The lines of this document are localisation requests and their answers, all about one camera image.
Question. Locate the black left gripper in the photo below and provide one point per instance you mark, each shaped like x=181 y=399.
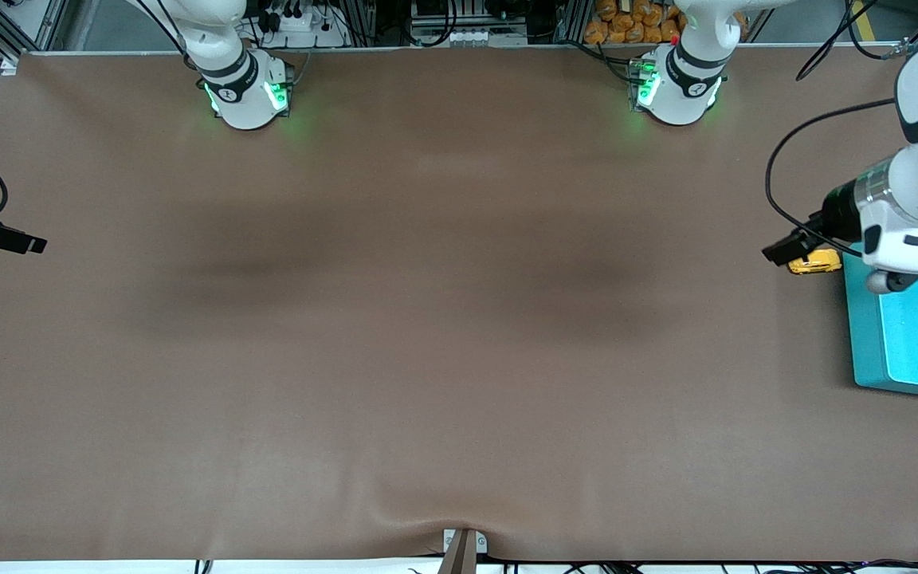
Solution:
x=835 y=211

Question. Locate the yellow toy beetle car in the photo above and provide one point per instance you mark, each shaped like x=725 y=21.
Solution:
x=817 y=263

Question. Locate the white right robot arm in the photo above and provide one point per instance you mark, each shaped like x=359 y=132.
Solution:
x=244 y=100

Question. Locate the teal plastic bin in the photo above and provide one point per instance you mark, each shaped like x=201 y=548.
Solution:
x=917 y=343

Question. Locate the pile of orange objects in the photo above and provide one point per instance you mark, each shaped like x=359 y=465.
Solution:
x=630 y=22

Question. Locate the brown table mat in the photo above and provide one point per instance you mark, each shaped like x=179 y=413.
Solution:
x=459 y=335

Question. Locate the white power strip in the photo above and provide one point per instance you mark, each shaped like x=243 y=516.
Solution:
x=304 y=28

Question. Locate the white connector block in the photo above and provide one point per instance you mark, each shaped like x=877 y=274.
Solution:
x=467 y=37

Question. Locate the grey metal table clamp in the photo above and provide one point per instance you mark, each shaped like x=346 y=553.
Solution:
x=464 y=550

